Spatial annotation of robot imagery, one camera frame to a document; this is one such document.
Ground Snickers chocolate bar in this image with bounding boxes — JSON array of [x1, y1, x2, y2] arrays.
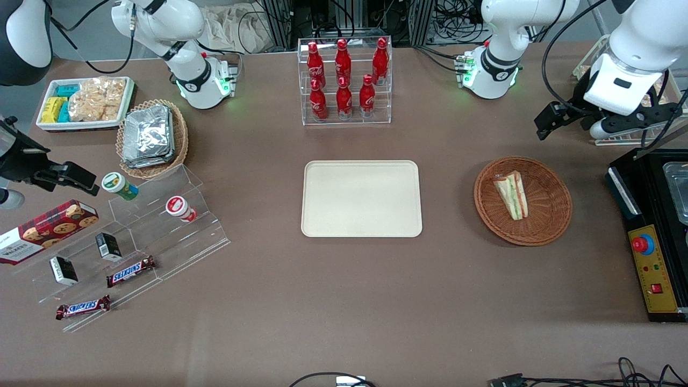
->
[[55, 295, 111, 321], [106, 255, 157, 289]]

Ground red Walkers cookie box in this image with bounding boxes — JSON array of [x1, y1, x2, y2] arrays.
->
[[0, 199, 99, 266]]

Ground clear acrylic bottle rack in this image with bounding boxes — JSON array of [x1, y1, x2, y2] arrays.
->
[[297, 36, 393, 126]]

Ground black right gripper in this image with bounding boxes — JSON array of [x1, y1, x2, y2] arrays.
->
[[0, 116, 101, 196]]

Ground round brown wicker basket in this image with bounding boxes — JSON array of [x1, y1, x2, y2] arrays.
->
[[473, 156, 573, 247]]

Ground wicker basket with foil packs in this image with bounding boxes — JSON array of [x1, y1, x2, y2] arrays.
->
[[116, 99, 189, 180]]

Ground red lid snack cup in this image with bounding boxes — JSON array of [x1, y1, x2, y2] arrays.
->
[[165, 196, 198, 223]]

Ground black appliance with yellow panel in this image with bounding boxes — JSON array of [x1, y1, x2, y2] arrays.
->
[[605, 147, 688, 324]]

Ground yellow snack packet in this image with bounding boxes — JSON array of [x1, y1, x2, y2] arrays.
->
[[41, 96, 68, 124]]

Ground clear acrylic step display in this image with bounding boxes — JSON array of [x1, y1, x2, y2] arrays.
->
[[10, 163, 232, 332]]

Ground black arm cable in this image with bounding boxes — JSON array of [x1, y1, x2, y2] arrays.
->
[[50, 0, 137, 75], [541, 0, 611, 108]]

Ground aluminium frame post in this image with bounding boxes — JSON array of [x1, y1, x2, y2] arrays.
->
[[262, 0, 294, 50], [407, 0, 437, 47]]

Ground plastic triangle sandwich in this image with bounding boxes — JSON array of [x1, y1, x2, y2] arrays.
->
[[493, 170, 529, 221]]

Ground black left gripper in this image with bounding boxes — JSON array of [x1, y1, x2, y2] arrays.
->
[[535, 71, 686, 141]]

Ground red cola bottle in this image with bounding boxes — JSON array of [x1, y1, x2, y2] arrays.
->
[[372, 37, 389, 86], [307, 41, 326, 90], [334, 38, 352, 87], [336, 76, 354, 120], [309, 78, 328, 122], [359, 74, 376, 118]]

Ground clear bag of crackers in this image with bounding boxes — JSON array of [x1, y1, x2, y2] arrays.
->
[[68, 76, 126, 122]]

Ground beige plastic serving tray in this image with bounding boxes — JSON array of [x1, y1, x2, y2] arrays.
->
[[300, 160, 424, 239]]

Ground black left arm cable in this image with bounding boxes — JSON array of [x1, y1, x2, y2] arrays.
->
[[541, 0, 611, 108]]

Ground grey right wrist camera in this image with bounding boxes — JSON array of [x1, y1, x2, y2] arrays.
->
[[0, 188, 25, 210]]

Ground green lid snack cup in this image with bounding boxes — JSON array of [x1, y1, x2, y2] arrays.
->
[[102, 171, 139, 202]]

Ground silver foil wrapped pack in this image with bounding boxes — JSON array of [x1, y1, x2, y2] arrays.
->
[[122, 104, 176, 169]]

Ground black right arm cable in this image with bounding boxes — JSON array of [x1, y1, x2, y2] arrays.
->
[[50, 0, 137, 75]]

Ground black cable with white plug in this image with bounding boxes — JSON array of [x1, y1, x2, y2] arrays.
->
[[289, 371, 378, 387]]

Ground beige crumpled cloth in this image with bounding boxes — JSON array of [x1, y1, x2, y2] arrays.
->
[[201, 4, 270, 55]]

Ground small black box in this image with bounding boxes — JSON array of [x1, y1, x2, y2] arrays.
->
[[49, 256, 79, 286], [95, 232, 123, 263]]

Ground white rectangular snack tray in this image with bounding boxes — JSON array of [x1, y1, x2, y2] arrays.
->
[[36, 76, 135, 132]]

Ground black tangled table cables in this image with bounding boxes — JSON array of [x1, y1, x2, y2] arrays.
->
[[488, 356, 688, 387]]

